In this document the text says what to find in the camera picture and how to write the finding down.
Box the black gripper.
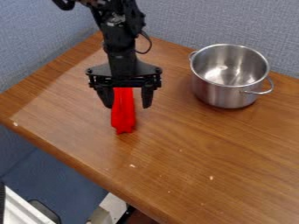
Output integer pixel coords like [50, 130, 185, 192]
[86, 59, 163, 109]

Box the red star-shaped block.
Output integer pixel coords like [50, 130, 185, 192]
[111, 87, 137, 134]

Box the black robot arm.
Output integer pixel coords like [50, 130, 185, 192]
[53, 0, 163, 109]

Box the metal pot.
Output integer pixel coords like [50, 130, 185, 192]
[190, 44, 276, 109]

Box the white box below table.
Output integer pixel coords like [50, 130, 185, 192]
[0, 182, 54, 224]

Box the black cable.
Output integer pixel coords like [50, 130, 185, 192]
[135, 30, 154, 55]

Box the white table bracket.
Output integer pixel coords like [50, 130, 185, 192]
[87, 193, 127, 224]

